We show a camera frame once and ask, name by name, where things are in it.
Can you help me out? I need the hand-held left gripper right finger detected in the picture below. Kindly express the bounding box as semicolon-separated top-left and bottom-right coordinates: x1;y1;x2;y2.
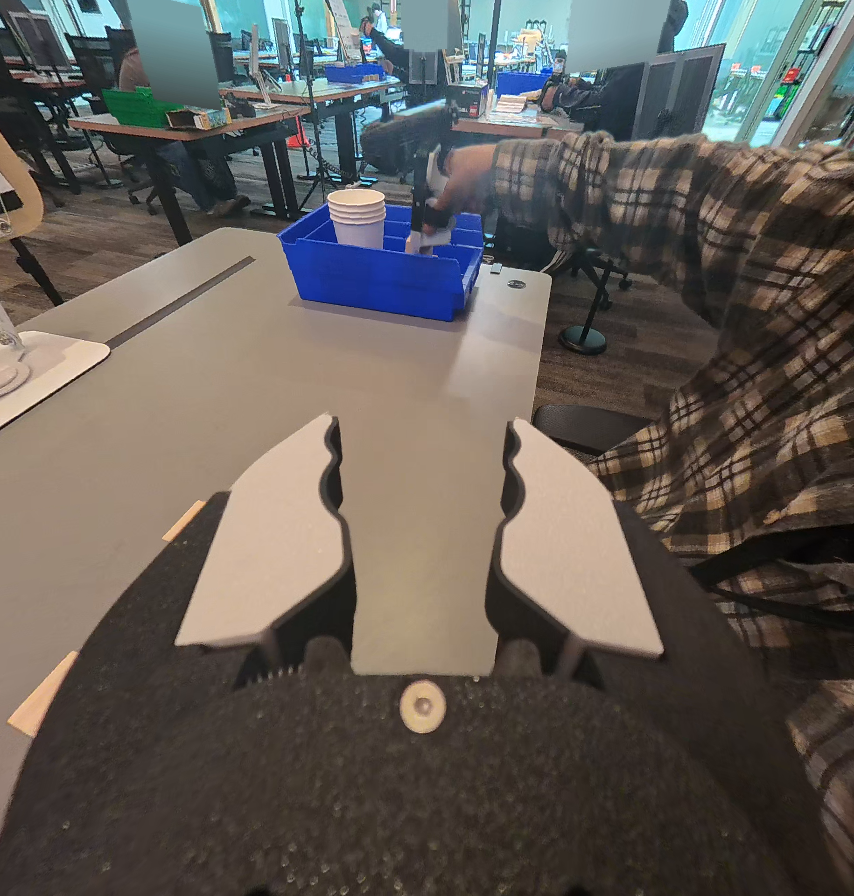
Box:
484;418;665;674

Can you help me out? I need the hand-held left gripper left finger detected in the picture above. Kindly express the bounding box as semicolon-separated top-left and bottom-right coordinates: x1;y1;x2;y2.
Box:
175;413;358;676

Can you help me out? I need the person's right forearm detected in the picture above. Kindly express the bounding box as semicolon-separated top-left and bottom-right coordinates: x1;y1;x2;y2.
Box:
493;132;854;330

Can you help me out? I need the person's right hand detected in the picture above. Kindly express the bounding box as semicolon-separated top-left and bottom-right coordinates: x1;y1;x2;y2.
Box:
437;143;501;211

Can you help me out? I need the black printed box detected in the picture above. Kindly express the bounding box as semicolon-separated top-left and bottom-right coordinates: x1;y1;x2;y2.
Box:
447;80;489;117

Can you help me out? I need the black tripod light stand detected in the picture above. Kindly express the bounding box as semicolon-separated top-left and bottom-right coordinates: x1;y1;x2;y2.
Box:
297;0;358;204

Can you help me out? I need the wood-edged office desk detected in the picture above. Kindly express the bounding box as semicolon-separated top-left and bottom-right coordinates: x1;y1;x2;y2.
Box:
220;77;400;211
455;105;583;141
69;105;309;246

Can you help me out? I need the black chair armrest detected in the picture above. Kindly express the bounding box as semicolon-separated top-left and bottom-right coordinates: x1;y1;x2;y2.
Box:
532;405;652;456

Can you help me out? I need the white desk lamp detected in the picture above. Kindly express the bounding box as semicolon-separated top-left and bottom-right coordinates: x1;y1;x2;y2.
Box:
248;24;278;110

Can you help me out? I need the green plastic crate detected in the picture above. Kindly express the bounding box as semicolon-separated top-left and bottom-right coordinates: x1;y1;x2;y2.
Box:
101;87;183;128

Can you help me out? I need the grey mesh panel stand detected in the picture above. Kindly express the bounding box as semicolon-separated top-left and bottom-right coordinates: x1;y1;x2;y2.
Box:
633;43;728;141

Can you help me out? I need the white document stand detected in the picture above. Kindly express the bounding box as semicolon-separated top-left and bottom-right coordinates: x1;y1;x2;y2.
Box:
0;213;112;443

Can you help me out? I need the tan-edged display board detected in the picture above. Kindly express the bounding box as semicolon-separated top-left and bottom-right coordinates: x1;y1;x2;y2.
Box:
0;105;44;242

